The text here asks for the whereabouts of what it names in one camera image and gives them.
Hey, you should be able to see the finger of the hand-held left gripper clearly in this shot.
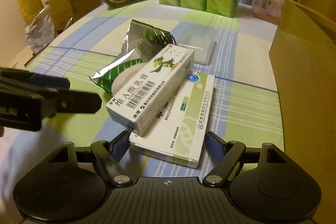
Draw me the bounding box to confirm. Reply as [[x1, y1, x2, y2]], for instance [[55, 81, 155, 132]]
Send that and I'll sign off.
[[25, 72, 71, 92], [42, 89, 102, 119]]

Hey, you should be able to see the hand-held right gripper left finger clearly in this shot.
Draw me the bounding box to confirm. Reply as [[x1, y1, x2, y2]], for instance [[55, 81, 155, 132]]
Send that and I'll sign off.
[[46, 131, 133, 187]]

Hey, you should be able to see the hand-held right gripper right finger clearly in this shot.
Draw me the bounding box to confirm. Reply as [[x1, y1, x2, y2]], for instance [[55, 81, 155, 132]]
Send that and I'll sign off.
[[203, 131, 288, 187]]

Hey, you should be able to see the white green medicine box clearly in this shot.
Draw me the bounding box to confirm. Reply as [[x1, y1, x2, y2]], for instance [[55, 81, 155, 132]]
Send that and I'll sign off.
[[128, 72, 216, 169]]

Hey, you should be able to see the white ointment box green dragon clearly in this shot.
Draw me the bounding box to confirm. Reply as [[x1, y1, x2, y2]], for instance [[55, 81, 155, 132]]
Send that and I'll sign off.
[[105, 43, 195, 137]]

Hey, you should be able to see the silver green snack pouch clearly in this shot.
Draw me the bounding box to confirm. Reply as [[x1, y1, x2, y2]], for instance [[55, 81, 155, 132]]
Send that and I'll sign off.
[[89, 19, 179, 96]]

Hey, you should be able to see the clear plastic tray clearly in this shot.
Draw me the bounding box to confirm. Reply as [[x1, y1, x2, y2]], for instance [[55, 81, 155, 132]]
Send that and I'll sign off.
[[176, 26, 218, 65]]

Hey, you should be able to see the brown cardboard box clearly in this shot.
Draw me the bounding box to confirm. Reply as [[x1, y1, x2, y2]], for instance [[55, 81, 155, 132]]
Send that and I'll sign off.
[[268, 0, 336, 211]]

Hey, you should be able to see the checked cloth desktop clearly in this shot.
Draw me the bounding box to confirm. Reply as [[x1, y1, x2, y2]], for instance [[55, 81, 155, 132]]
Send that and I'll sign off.
[[0, 1, 286, 214]]

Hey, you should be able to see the crumpled silver foil bag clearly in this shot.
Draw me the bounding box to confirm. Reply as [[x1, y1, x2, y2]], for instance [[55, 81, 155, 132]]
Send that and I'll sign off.
[[25, 5, 55, 54]]

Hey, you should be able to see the carton with white hanger card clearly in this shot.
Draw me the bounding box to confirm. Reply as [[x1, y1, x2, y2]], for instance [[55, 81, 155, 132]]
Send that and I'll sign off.
[[39, 0, 75, 30]]

